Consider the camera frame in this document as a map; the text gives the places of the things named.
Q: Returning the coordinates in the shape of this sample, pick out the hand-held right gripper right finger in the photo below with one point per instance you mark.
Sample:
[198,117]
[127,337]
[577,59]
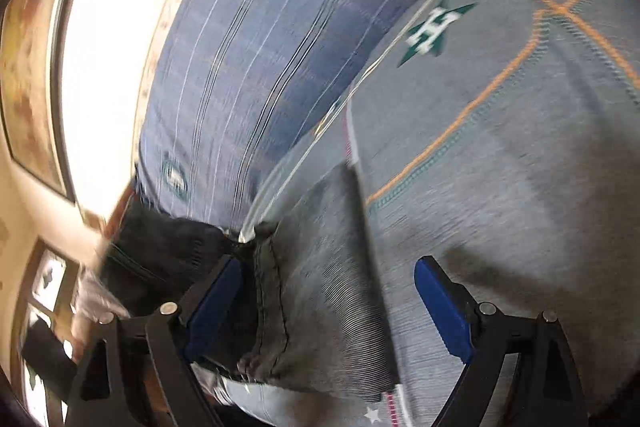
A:
[442,309]

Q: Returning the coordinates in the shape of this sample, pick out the grey pants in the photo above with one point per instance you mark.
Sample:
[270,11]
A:
[325,267]

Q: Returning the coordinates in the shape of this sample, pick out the large framed wall painting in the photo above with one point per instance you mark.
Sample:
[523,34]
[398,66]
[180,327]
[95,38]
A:
[30,82]

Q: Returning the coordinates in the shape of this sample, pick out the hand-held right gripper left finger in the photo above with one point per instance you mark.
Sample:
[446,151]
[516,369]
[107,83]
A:
[217,304]

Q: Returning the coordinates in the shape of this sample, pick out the blue striped cloth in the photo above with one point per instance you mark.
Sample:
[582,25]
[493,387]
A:
[260,57]

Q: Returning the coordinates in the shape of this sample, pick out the small framed wall picture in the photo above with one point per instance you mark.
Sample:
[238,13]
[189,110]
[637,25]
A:
[50,277]

